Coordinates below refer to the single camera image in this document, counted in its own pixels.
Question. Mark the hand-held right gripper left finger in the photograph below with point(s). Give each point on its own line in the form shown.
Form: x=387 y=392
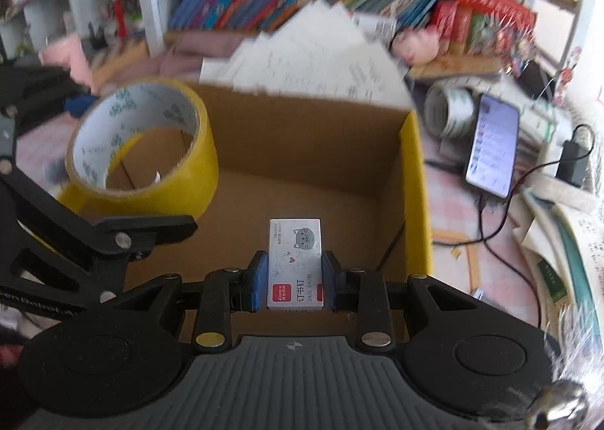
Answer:
x=258 y=284

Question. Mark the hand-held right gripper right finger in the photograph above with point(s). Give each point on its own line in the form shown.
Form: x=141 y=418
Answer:
x=329 y=286

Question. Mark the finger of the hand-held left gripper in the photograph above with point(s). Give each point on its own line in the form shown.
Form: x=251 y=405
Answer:
x=33 y=88
x=141 y=229

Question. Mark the white staple box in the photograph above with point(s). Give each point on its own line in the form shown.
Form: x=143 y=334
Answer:
x=295 y=265

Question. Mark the yellow tape roll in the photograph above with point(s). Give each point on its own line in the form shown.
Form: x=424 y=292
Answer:
x=188 y=185

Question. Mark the cardboard box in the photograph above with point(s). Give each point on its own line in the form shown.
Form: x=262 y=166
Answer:
x=302 y=147

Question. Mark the pink checked desktop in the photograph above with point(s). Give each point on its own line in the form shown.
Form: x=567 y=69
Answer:
x=448 y=208

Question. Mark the pink cup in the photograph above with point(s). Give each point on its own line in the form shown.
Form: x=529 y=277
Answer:
x=63 y=57

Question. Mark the red bottle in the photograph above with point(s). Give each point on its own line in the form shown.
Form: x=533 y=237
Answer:
x=121 y=20

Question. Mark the white tape roll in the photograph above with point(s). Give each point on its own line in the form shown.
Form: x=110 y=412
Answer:
x=448 y=111

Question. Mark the smartphone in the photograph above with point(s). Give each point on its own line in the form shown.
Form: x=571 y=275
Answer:
x=493 y=144

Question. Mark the stack of printed papers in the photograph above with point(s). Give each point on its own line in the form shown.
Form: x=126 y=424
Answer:
x=321 y=57

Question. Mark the pile of open books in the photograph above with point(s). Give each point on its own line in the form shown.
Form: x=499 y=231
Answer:
x=566 y=241

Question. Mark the brown cardboard sheet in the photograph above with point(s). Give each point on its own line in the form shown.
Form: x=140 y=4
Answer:
x=453 y=68

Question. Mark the pink pig toy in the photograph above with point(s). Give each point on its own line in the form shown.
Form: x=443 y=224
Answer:
x=415 y=45

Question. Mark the black charger adapter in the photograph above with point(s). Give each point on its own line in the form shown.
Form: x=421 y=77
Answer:
x=572 y=163

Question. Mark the red boxed books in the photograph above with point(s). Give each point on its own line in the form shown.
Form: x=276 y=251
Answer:
x=490 y=10

